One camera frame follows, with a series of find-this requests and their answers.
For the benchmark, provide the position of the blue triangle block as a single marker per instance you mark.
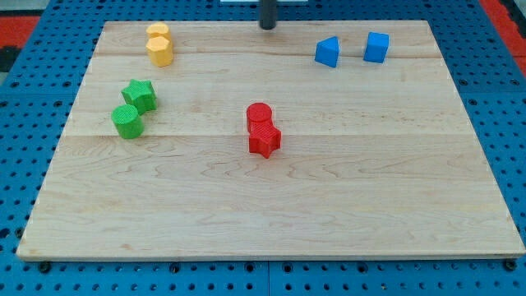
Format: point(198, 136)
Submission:
point(327, 51)

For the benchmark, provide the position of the yellow hexagon block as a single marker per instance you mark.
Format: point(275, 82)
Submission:
point(160, 51)

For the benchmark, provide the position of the red star block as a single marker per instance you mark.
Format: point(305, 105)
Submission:
point(264, 139)

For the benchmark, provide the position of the red cylinder block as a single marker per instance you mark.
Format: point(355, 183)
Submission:
point(258, 113)

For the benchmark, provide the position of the light wooden board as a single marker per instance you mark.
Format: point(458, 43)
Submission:
point(378, 161)

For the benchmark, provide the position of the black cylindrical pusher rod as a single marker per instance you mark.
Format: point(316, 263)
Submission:
point(267, 14)

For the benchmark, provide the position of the green star block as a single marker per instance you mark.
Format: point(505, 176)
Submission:
point(140, 94)

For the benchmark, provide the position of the green cylinder block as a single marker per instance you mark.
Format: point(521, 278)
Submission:
point(127, 121)

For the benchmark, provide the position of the blue cube block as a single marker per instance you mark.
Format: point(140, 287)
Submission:
point(376, 47)

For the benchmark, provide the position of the yellow pentagon block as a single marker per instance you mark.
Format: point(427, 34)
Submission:
point(158, 29)

